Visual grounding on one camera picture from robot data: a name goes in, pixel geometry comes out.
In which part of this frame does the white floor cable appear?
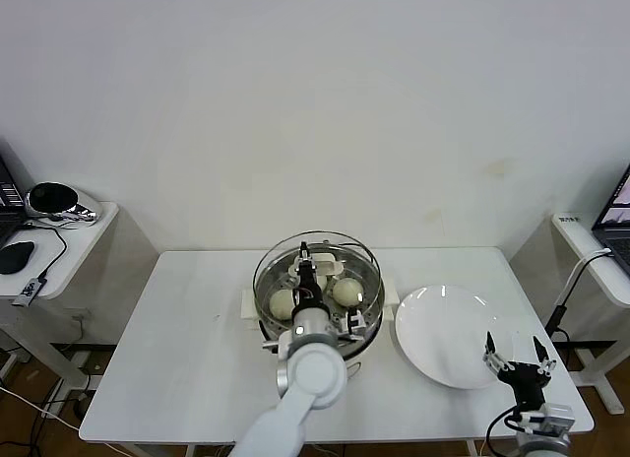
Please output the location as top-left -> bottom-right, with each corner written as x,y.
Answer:
0,385 -> 83,433

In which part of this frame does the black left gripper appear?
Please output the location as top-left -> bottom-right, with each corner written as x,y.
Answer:
293,240 -> 324,308

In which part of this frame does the glass lid with cream handle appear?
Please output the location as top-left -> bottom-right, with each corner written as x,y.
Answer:
252,233 -> 386,330

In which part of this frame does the white round plate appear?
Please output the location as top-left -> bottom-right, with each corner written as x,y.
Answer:
394,285 -> 516,391

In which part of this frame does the grey usb hub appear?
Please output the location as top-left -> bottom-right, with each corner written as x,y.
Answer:
12,277 -> 48,308

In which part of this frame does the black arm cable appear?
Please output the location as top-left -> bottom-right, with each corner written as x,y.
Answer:
484,405 -> 524,457

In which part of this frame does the white side table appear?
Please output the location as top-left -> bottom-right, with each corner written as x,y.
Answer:
509,213 -> 630,414
0,200 -> 158,394

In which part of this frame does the black hanging adapter cable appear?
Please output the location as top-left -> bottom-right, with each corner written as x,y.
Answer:
543,303 -> 573,350

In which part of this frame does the black desk cable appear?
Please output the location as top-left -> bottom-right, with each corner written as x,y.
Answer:
22,220 -> 69,281

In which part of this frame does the stainless steel steamer basket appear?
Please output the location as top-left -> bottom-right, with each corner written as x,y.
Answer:
240,237 -> 399,360

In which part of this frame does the black pot power cable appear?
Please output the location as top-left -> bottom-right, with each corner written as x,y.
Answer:
338,233 -> 375,262

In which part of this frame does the black computer mouse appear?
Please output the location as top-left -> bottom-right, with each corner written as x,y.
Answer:
0,240 -> 36,275

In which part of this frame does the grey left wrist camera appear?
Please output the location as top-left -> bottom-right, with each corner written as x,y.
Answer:
339,306 -> 368,343

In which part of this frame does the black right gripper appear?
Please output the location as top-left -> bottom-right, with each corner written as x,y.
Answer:
481,330 -> 558,414

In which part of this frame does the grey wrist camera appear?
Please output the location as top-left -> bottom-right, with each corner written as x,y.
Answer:
339,306 -> 368,343
521,402 -> 577,436

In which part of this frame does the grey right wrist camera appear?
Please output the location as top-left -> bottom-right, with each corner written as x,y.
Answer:
521,402 -> 577,436

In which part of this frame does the white laptop cable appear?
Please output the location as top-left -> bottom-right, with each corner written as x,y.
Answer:
555,248 -> 612,310

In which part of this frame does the chrome and black shell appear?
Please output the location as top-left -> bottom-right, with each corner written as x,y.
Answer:
25,181 -> 103,229

